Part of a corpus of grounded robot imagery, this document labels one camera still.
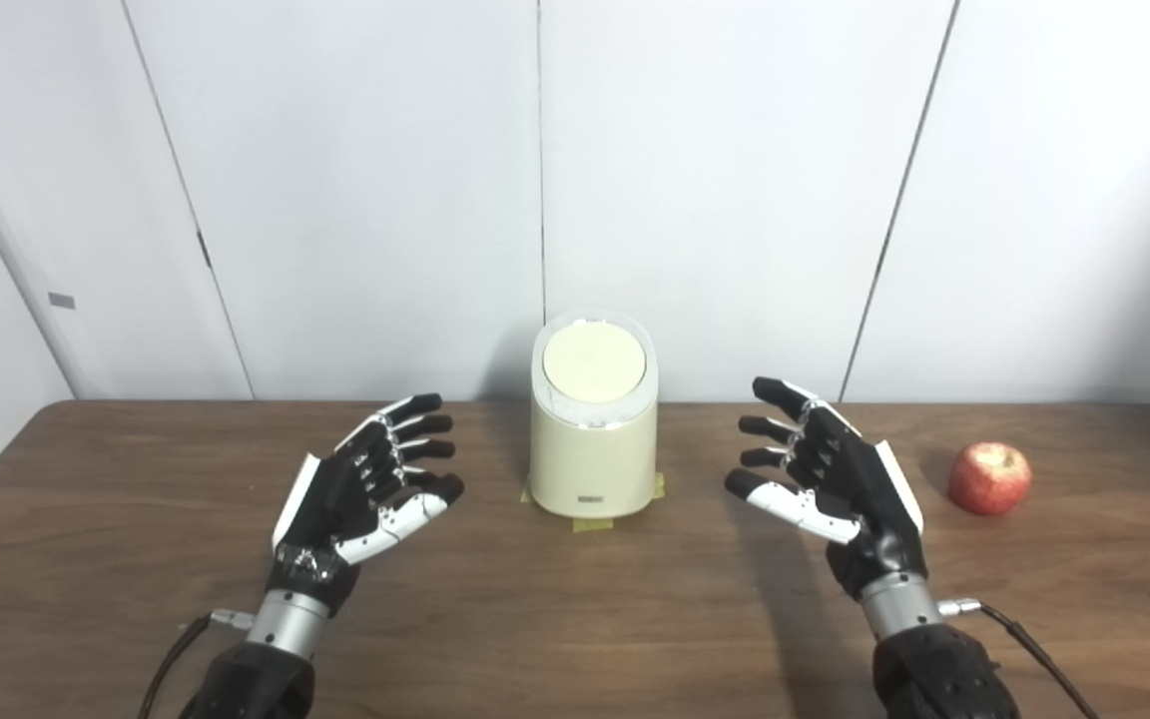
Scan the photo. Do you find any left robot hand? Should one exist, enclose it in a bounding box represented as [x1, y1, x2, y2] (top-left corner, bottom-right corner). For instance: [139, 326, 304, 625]
[268, 392, 466, 616]

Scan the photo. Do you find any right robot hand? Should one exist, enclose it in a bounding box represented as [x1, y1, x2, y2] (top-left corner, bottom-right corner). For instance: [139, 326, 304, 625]
[724, 376, 930, 603]

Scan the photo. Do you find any red apple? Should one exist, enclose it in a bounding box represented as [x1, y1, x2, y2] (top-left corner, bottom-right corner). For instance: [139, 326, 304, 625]
[947, 441, 1033, 517]

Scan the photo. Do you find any cream-colored bin body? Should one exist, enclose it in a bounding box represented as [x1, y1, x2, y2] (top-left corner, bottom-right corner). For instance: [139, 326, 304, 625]
[529, 312, 660, 519]

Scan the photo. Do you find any cream round bin lid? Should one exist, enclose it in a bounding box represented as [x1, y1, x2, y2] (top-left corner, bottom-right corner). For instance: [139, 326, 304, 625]
[542, 320, 648, 404]

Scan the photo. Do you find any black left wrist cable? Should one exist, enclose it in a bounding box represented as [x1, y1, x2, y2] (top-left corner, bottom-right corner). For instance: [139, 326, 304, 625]
[139, 609, 255, 719]

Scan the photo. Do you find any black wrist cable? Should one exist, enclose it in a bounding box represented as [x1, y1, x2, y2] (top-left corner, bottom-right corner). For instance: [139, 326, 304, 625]
[139, 609, 255, 719]
[938, 597, 1101, 719]

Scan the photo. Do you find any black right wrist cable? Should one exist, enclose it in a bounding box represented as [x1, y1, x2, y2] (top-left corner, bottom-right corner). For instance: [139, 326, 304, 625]
[938, 597, 1101, 719]

